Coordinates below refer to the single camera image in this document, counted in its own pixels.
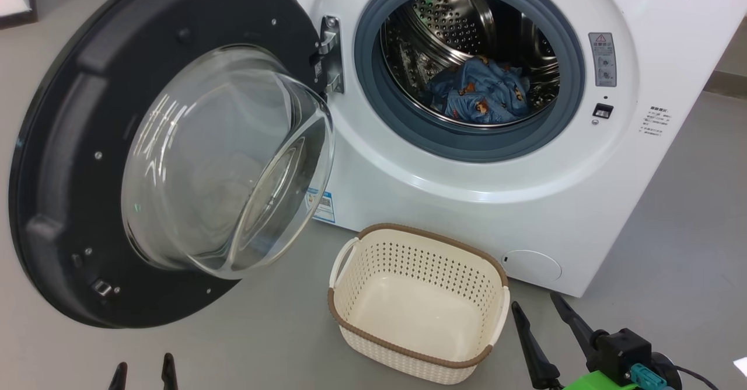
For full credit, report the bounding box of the black round washer door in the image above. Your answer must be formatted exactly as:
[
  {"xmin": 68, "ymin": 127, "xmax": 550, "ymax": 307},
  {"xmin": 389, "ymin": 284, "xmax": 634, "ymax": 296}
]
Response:
[{"xmin": 9, "ymin": 0, "xmax": 336, "ymax": 328}]

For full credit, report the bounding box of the small black text decal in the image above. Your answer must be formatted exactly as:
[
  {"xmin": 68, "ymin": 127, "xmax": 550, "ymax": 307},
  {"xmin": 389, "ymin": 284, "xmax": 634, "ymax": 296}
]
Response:
[{"xmin": 639, "ymin": 107, "xmax": 672, "ymax": 138}]

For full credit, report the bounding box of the grey rubber door gasket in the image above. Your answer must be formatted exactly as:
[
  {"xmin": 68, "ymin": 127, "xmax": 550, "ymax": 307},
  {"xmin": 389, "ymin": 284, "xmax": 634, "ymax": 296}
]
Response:
[{"xmin": 354, "ymin": 0, "xmax": 586, "ymax": 163}]

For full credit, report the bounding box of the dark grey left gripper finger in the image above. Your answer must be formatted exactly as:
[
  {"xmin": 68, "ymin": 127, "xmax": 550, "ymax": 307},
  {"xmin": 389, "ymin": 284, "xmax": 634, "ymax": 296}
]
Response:
[
  {"xmin": 161, "ymin": 353, "xmax": 179, "ymax": 390},
  {"xmin": 108, "ymin": 362, "xmax": 129, "ymax": 390}
]

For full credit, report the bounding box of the blue energy label sticker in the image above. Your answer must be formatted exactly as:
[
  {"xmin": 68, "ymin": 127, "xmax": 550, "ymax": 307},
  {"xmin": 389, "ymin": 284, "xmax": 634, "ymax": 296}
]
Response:
[{"xmin": 305, "ymin": 189, "xmax": 336, "ymax": 224}]

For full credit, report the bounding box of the round white filter cover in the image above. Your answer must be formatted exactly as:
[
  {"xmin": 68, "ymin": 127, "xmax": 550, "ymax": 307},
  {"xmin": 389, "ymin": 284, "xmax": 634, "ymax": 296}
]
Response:
[{"xmin": 502, "ymin": 250, "xmax": 563, "ymax": 281}]

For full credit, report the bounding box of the grey warning sticker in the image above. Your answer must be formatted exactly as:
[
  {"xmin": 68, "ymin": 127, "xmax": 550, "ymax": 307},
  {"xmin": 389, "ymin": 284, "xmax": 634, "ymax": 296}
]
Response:
[{"xmin": 588, "ymin": 32, "xmax": 617, "ymax": 88}]

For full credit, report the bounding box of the metal door hinge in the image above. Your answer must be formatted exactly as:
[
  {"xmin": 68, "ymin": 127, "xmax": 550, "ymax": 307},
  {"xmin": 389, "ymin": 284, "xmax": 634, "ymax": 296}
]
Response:
[{"xmin": 309, "ymin": 15, "xmax": 345, "ymax": 96}]

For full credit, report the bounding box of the thin black cable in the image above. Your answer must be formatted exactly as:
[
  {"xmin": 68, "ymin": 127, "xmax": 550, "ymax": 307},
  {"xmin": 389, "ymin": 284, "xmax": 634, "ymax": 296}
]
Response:
[{"xmin": 665, "ymin": 364, "xmax": 721, "ymax": 390}]

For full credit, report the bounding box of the blue bear-print garment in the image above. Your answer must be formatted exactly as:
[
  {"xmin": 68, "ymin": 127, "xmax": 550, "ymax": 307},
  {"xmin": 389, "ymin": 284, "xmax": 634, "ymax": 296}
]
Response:
[{"xmin": 429, "ymin": 56, "xmax": 532, "ymax": 125}]

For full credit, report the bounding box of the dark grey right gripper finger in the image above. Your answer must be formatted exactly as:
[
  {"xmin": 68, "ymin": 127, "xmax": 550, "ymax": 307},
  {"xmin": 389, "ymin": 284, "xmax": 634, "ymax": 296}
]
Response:
[
  {"xmin": 550, "ymin": 292, "xmax": 602, "ymax": 358},
  {"xmin": 511, "ymin": 301, "xmax": 562, "ymax": 389}
]

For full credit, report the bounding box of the white front-load washing machine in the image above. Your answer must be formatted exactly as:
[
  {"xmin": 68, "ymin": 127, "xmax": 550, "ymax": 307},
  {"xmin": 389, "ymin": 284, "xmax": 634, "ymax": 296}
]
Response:
[{"xmin": 266, "ymin": 0, "xmax": 747, "ymax": 297}]

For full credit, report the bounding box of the teal cable connector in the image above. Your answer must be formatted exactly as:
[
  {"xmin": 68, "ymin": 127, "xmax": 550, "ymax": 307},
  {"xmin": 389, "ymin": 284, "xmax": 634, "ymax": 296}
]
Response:
[{"xmin": 629, "ymin": 363, "xmax": 668, "ymax": 389}]

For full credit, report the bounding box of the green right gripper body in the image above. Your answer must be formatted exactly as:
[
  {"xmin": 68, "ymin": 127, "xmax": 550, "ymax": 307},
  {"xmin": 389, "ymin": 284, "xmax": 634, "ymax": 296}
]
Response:
[{"xmin": 563, "ymin": 370, "xmax": 640, "ymax": 390}]

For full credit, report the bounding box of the cream perforated laundry basket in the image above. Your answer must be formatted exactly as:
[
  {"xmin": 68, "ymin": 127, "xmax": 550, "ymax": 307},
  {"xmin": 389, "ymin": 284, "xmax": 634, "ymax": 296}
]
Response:
[{"xmin": 327, "ymin": 223, "xmax": 511, "ymax": 385}]

